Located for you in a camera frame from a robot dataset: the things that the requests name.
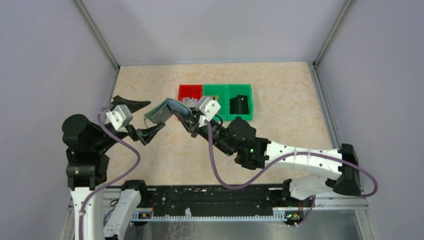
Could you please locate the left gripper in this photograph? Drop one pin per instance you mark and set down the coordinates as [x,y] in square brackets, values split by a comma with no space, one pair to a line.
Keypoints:
[146,134]

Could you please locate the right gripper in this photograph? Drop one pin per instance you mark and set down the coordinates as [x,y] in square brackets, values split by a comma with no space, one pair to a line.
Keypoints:
[194,129]

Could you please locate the sage green card holder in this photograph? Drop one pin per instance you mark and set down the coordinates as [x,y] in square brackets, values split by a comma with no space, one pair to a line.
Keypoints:
[178,109]

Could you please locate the silver credit card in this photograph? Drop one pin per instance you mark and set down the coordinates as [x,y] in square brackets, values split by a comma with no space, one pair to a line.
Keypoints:
[161,115]

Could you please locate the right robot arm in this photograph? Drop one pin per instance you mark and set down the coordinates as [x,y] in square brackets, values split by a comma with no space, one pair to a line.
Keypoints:
[334,170]

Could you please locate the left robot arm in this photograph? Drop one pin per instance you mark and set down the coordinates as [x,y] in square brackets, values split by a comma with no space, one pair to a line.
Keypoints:
[87,145]

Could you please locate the white VIP cards in bin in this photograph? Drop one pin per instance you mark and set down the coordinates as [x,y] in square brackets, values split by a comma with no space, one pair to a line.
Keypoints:
[190,102]

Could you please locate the tan card holder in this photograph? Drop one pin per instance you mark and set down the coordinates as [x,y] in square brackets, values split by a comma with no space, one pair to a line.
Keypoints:
[214,97]

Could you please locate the black card holder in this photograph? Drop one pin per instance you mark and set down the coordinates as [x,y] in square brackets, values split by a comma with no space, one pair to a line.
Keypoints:
[239,105]

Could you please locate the red plastic bin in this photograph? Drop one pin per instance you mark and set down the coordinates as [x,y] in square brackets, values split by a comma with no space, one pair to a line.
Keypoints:
[190,90]

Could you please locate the middle green plastic bin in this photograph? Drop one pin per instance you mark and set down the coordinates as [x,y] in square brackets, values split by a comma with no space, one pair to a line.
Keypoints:
[222,91]

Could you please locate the green plastic bin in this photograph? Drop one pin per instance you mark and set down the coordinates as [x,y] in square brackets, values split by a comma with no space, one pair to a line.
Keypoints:
[222,91]
[242,89]

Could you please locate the right green plastic bin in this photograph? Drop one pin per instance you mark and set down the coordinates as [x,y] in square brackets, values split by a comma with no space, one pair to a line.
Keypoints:
[242,89]

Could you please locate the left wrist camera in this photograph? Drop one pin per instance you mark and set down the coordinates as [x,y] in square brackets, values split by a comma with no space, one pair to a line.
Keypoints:
[120,117]

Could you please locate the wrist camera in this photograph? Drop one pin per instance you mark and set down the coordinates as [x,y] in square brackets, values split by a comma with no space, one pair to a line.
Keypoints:
[120,117]
[208,108]

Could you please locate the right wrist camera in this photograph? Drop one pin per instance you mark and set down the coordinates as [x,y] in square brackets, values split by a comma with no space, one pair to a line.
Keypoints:
[208,108]

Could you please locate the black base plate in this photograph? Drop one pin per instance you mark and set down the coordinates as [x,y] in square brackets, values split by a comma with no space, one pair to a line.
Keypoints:
[255,200]

